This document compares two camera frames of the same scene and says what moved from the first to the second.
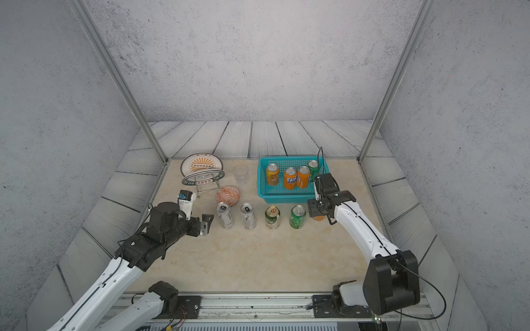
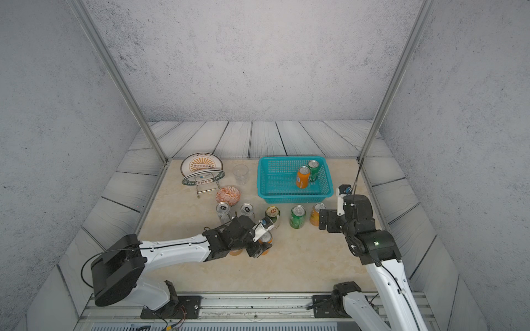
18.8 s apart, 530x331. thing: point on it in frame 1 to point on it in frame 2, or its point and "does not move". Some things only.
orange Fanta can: [290, 178] to [267, 238]
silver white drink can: [224, 213] does not move
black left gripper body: [183, 227] to [255, 248]
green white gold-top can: [272, 214] does not move
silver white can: [249, 218] does not move
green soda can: [297, 214] does not move
